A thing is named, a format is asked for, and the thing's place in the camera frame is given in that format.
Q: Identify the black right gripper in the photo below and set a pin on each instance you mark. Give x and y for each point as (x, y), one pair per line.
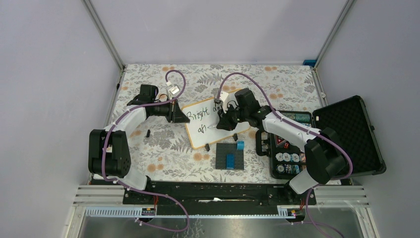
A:
(225, 123)

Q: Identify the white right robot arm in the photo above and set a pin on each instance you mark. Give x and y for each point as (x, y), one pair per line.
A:
(324, 156)

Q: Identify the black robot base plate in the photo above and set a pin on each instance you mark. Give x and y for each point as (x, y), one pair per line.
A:
(203, 198)

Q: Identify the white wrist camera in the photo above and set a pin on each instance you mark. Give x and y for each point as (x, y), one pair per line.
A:
(221, 98)
(173, 90)

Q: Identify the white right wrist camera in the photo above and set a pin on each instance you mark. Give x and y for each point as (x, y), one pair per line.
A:
(221, 98)

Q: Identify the light blue toy brick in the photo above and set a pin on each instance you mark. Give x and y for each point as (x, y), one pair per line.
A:
(240, 145)

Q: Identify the blue corner bracket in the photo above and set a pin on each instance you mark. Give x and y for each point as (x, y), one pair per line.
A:
(309, 62)

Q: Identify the yellow framed whiteboard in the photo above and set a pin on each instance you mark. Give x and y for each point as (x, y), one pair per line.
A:
(201, 115)

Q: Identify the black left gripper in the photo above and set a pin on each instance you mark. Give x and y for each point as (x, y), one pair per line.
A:
(175, 114)

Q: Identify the dark grey brick baseplate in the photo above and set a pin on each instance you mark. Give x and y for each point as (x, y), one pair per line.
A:
(222, 149)

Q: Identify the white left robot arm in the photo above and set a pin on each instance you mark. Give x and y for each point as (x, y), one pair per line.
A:
(109, 153)

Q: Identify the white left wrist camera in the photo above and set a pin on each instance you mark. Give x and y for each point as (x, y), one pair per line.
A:
(173, 90)

